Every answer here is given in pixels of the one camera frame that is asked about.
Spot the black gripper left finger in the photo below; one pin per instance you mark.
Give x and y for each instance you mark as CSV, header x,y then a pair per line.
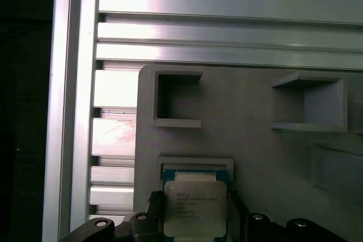
x,y
141,225

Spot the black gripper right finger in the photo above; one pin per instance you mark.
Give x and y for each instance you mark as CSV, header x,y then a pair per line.
x,y
236,219

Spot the silver CPU with green substrate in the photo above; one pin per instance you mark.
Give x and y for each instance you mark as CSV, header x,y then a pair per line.
x,y
195,210

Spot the grey plastic parts rack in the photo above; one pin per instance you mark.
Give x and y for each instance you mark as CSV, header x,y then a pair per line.
x,y
241,145

